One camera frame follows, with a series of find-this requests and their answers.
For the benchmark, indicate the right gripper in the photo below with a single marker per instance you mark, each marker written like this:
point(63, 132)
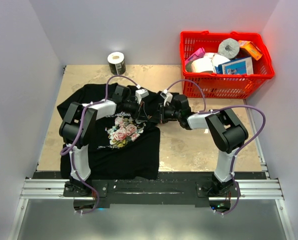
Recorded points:
point(162, 109)

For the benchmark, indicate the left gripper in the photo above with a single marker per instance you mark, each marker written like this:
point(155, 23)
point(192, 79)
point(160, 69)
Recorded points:
point(142, 114)

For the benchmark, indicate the black floral t-shirt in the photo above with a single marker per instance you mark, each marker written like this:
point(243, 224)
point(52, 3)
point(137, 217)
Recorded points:
point(121, 147)

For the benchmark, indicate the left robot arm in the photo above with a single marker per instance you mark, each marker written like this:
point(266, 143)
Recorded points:
point(78, 125)

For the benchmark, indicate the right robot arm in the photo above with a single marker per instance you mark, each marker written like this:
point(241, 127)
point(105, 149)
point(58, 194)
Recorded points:
point(227, 131)

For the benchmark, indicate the black wrapped paper roll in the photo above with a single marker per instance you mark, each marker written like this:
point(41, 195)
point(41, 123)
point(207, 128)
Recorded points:
point(116, 62)

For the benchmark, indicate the pink package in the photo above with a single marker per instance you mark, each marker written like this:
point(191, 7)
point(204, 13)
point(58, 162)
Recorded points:
point(199, 53)

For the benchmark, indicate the white paper roll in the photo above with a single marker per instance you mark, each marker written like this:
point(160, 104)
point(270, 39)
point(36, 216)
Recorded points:
point(216, 59)

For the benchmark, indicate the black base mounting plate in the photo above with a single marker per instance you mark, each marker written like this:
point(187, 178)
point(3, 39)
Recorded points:
point(170, 188)

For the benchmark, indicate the red plastic basket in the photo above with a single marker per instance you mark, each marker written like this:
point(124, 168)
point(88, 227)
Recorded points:
point(224, 85)

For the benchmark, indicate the grey toilet paper roll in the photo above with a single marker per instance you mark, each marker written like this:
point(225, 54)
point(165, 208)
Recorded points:
point(229, 48)

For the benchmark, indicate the blue white box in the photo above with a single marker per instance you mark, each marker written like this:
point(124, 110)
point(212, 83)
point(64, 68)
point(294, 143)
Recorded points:
point(241, 66)

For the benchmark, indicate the orange carton box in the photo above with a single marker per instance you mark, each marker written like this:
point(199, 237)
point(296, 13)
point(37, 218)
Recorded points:
point(250, 48)

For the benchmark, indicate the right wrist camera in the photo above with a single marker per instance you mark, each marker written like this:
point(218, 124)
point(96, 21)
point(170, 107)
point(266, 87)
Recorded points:
point(167, 96)

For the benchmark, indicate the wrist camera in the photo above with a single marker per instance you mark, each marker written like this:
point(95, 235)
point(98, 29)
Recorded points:
point(167, 96)
point(140, 93)

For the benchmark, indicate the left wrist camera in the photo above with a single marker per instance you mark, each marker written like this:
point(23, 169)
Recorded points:
point(140, 93)

